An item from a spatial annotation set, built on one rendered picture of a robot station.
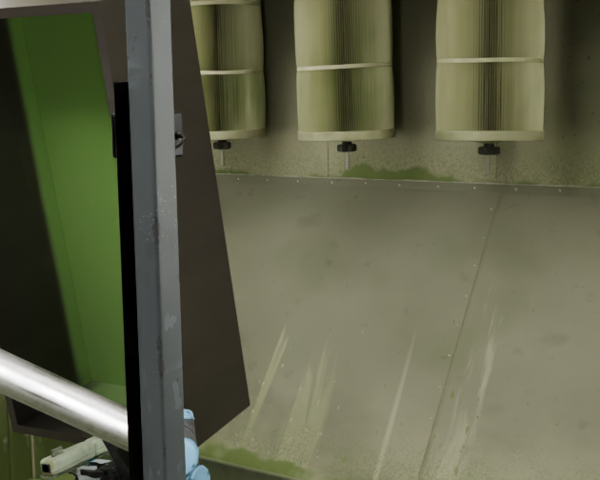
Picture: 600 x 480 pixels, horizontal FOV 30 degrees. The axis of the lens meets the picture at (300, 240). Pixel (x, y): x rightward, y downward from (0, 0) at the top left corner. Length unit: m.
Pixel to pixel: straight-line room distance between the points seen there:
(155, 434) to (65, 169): 1.75
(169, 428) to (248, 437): 2.19
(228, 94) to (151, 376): 2.45
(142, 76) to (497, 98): 1.89
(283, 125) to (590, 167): 1.23
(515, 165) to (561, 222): 0.26
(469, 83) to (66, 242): 1.30
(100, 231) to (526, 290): 1.33
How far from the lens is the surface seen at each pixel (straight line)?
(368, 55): 3.75
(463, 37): 3.44
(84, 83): 3.26
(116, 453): 2.80
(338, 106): 3.73
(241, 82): 4.10
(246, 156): 4.44
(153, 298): 1.70
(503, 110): 3.43
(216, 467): 3.98
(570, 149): 3.73
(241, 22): 4.11
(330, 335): 3.90
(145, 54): 1.67
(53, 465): 2.81
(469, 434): 3.53
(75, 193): 3.40
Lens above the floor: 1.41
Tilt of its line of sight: 7 degrees down
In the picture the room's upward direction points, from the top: 1 degrees counter-clockwise
